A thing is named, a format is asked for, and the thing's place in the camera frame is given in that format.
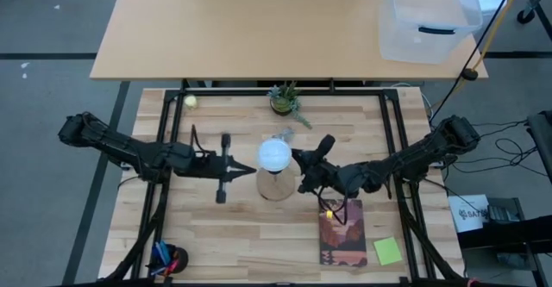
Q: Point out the clear plastic storage bin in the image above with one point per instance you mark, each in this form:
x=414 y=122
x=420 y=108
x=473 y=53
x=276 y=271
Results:
x=431 y=2

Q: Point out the white printed paper sign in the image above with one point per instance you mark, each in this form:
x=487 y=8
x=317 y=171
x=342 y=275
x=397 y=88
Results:
x=468 y=214

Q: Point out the landscape illustrated book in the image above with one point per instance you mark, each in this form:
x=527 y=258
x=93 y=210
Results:
x=343 y=244

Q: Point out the black mesh pen cup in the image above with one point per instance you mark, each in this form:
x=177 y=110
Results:
x=181 y=259

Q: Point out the wooden base lamp black socket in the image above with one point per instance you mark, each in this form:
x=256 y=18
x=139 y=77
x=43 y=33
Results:
x=276 y=190

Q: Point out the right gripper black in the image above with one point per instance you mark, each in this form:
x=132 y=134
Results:
x=321 y=172

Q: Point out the small potted succulent plant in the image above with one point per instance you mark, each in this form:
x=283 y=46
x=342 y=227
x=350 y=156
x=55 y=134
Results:
x=282 y=104

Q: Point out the black electronics box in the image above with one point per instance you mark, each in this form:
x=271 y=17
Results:
x=504 y=211

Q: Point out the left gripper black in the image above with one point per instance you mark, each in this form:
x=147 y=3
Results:
x=211 y=166

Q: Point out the white flood lightbulb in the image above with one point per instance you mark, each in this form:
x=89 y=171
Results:
x=274 y=154

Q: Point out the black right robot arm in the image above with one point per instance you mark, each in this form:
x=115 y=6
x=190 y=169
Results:
x=414 y=157

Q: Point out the small glass candle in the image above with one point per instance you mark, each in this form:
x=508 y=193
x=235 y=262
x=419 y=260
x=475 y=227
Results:
x=191 y=101

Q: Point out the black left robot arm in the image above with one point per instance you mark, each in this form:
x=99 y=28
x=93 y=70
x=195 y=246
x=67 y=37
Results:
x=121 y=147

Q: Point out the green sticky note pad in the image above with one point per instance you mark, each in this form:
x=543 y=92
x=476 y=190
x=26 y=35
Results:
x=387 y=251

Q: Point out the black aluminium table frame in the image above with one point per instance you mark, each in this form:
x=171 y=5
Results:
x=237 y=92

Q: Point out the black caster stand leg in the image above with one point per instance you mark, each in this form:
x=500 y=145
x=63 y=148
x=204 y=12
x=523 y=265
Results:
x=525 y=16

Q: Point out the beige wooden desk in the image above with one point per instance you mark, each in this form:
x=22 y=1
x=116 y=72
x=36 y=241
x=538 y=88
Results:
x=237 y=28

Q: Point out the blue pen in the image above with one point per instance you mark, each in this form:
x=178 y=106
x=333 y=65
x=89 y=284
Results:
x=165 y=249
x=157 y=254

